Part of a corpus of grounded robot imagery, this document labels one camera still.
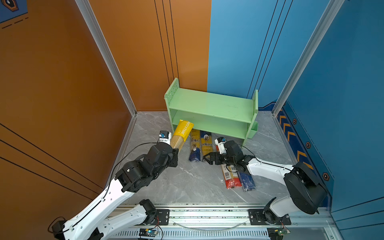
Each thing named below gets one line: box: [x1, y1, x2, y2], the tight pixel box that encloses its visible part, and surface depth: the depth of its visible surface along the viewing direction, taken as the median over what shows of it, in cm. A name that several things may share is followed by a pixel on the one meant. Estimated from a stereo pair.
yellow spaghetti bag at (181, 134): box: [170, 119, 194, 153], surface depth 74 cm
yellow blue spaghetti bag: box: [189, 129, 201, 162], surface depth 98 cm
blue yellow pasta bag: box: [200, 130, 213, 161], surface depth 101 cm
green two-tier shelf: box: [164, 78, 259, 146], surface depth 90 cm
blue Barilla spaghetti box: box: [237, 171, 256, 192], surface depth 83 cm
